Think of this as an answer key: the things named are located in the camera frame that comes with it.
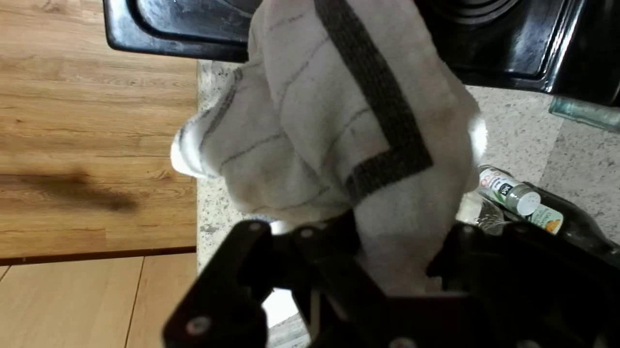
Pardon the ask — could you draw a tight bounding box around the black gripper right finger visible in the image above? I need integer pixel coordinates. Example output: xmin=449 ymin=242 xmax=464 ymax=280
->
xmin=425 ymin=220 xmax=620 ymax=348

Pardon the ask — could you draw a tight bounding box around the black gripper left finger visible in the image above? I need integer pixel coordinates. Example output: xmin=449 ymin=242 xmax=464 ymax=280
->
xmin=162 ymin=213 xmax=392 ymax=348

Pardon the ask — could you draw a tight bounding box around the white towel with grey stripes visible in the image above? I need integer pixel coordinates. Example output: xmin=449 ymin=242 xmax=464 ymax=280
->
xmin=170 ymin=0 xmax=491 ymax=300

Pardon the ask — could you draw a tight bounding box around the dark glass bottle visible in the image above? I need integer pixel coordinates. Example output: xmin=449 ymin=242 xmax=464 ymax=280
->
xmin=526 ymin=186 xmax=620 ymax=259

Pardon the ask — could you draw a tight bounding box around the green label spice bottle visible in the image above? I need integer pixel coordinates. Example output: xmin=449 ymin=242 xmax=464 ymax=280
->
xmin=478 ymin=164 xmax=545 ymax=219

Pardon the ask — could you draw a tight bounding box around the flat glass lid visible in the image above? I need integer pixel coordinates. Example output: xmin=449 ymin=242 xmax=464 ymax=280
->
xmin=547 ymin=95 xmax=620 ymax=135

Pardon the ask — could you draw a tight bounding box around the wooden lower cabinet row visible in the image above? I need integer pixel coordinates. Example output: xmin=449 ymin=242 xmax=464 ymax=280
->
xmin=0 ymin=0 xmax=201 ymax=263

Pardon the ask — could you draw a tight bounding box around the black electric stove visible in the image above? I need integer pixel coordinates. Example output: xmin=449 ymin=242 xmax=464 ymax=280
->
xmin=102 ymin=0 xmax=620 ymax=108

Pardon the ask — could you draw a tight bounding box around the small stove burner coil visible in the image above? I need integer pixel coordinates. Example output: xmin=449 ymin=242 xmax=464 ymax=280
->
xmin=433 ymin=0 xmax=528 ymax=27

